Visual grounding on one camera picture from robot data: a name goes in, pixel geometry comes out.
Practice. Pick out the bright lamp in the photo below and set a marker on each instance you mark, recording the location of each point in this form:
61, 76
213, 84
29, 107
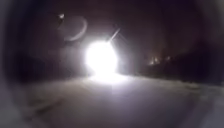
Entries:
101, 58

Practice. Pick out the grey asphalt road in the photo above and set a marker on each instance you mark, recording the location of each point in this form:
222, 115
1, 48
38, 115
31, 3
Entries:
113, 106

